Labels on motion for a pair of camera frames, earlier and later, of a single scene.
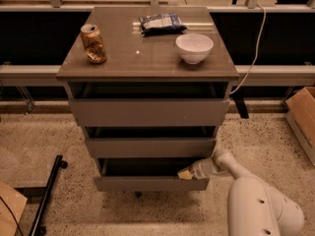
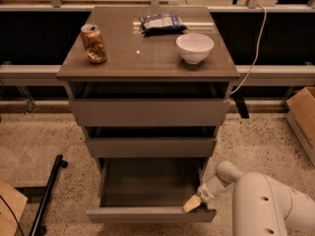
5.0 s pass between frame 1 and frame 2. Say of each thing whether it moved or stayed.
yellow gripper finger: moved
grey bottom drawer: moved
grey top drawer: stayed
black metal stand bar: stayed
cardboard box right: stayed
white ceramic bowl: stayed
